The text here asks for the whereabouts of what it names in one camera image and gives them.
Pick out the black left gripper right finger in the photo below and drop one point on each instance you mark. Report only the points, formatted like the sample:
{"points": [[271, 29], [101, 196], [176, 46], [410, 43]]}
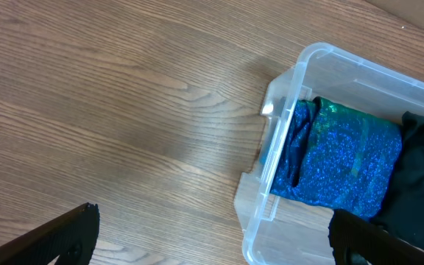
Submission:
{"points": [[355, 241]]}

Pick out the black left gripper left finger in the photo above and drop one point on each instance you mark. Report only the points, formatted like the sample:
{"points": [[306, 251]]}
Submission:
{"points": [[69, 239]]}

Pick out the black cloth bundle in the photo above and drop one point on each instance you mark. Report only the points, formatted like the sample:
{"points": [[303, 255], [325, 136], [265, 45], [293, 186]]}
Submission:
{"points": [[402, 213]]}

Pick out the blue green sequin fabric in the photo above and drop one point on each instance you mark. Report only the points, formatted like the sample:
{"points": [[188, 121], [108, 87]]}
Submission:
{"points": [[337, 157]]}

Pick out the clear plastic storage bin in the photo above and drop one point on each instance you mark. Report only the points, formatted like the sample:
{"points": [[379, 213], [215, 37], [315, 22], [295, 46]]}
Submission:
{"points": [[282, 231]]}

